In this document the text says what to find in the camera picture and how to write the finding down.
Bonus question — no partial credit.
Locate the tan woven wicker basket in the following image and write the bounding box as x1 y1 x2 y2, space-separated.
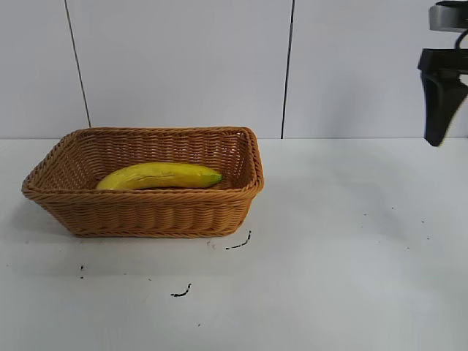
20 126 265 239

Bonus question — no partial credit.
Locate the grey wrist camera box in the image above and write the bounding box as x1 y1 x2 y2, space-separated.
428 1 468 32

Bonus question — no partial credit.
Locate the yellow banana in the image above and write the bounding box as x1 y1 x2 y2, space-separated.
95 162 223 191

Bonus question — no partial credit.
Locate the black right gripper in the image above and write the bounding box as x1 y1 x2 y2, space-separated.
418 48 468 148

